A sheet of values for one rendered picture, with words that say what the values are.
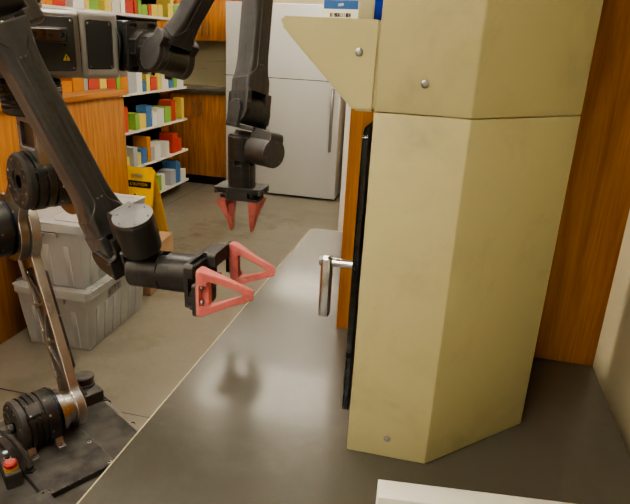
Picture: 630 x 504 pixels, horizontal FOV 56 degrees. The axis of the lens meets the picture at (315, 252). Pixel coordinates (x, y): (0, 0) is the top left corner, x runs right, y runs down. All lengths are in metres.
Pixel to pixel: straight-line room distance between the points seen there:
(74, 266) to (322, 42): 2.37
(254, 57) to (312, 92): 4.52
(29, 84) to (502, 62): 0.60
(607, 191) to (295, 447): 0.67
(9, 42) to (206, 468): 0.62
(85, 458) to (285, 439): 1.20
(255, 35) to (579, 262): 0.75
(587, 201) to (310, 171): 4.86
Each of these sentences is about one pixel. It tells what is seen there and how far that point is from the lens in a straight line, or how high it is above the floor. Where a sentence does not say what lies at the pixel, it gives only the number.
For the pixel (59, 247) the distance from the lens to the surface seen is 2.96.
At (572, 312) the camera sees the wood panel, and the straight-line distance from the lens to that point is 1.18.
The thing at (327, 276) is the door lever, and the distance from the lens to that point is 0.81.
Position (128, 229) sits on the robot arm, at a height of 1.23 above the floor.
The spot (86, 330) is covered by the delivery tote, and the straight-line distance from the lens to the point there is 3.07.
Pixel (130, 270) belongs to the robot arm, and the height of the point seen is 1.16.
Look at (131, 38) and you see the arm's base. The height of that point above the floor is 1.47.
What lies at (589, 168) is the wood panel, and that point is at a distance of 1.10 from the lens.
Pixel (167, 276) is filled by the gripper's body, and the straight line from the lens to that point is 0.86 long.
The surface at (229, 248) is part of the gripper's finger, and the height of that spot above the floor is 1.18.
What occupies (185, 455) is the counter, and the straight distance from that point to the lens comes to 0.88.
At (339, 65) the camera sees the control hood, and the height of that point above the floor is 1.46.
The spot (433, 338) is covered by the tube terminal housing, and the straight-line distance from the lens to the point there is 0.78.
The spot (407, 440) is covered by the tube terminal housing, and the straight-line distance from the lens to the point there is 0.86.
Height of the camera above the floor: 1.48
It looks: 20 degrees down
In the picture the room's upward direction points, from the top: 3 degrees clockwise
